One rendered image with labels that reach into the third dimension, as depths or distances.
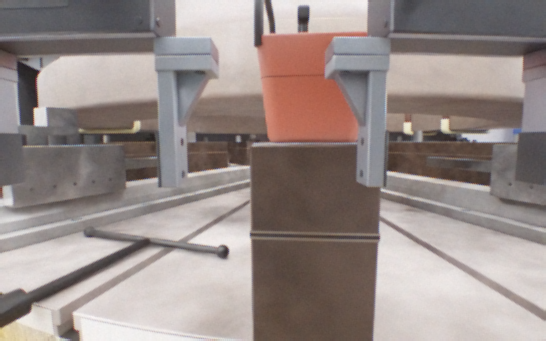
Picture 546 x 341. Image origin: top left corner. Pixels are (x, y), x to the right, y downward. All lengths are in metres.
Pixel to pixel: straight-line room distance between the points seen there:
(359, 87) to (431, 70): 0.97
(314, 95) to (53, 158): 1.14
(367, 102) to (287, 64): 0.15
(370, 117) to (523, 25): 0.12
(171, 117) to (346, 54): 0.13
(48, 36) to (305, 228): 0.27
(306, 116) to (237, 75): 0.75
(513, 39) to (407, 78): 0.88
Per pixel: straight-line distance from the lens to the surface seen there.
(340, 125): 0.34
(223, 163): 2.83
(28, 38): 0.26
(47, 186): 1.34
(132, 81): 1.33
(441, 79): 1.20
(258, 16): 0.36
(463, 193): 1.67
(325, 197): 0.30
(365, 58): 0.21
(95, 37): 0.23
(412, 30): 0.22
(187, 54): 0.21
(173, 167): 0.21
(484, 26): 0.24
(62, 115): 1.49
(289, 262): 0.33
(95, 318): 0.77
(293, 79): 0.34
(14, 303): 0.86
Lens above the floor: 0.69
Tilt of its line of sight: 6 degrees down
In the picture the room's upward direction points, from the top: straight up
